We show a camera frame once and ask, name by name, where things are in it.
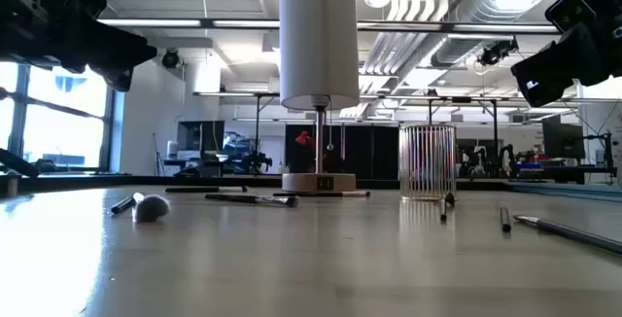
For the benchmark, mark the black slanted strut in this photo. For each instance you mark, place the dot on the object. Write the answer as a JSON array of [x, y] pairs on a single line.
[[17, 163]]

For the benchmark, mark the black tripod device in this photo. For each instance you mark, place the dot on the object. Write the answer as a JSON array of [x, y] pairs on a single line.
[[257, 162]]

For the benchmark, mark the black aluminium table frame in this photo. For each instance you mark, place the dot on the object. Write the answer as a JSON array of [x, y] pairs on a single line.
[[97, 181]]

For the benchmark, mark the black ceiling-mounted camera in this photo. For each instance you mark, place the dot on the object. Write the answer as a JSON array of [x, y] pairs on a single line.
[[495, 53]]

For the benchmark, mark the slim black makeup brush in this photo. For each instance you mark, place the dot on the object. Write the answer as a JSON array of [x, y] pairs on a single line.
[[204, 189]]

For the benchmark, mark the black partition panels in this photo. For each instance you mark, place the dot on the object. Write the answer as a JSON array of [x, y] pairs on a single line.
[[369, 151]]

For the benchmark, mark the black computer monitor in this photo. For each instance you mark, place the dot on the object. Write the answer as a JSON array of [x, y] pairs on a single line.
[[199, 135], [563, 137]]

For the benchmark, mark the white shade wooden table lamp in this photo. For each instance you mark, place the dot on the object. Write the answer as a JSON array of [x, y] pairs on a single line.
[[318, 35]]

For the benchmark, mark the long ceiling light bar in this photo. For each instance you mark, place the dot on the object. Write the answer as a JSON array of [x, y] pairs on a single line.
[[146, 23]]

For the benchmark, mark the fluffy grey powder brush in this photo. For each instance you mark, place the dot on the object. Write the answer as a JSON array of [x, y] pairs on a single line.
[[151, 208]]

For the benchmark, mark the clear ribbed brush holder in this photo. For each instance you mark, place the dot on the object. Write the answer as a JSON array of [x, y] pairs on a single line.
[[427, 161]]

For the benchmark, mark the long black silver-ferrule brush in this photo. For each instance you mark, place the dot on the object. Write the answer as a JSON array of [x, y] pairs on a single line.
[[568, 232]]

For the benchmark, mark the black background robot arms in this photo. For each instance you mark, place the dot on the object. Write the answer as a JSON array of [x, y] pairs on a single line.
[[486, 161]]

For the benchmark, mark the white container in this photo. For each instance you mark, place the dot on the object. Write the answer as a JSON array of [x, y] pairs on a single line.
[[173, 150]]

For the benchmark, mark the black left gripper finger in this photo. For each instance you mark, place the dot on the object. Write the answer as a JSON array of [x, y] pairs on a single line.
[[116, 49], [119, 80]]

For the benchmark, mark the dark window frame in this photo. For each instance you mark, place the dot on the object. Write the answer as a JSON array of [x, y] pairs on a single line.
[[19, 113]]

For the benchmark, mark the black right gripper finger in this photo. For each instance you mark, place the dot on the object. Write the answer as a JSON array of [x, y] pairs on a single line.
[[554, 71], [583, 1]]

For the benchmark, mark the blue mat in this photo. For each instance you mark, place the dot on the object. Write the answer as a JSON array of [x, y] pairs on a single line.
[[568, 190]]

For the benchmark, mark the silver ventilation duct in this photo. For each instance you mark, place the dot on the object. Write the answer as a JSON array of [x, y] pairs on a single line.
[[486, 1]]

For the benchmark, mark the short grey post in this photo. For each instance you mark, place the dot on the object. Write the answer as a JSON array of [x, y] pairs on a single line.
[[12, 186]]

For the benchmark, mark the black flat-head makeup brush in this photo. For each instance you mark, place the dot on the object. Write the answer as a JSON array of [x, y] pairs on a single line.
[[252, 200]]

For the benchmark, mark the small red object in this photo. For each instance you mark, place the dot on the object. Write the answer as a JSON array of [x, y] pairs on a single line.
[[303, 138]]

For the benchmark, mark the short black makeup brush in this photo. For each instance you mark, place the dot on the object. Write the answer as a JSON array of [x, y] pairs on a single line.
[[443, 207]]

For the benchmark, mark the black background rig frame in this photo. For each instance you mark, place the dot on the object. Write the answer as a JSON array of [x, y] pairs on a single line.
[[257, 127]]

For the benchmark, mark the black ceiling spotlight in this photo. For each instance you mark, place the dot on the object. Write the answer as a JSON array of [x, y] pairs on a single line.
[[171, 58]]

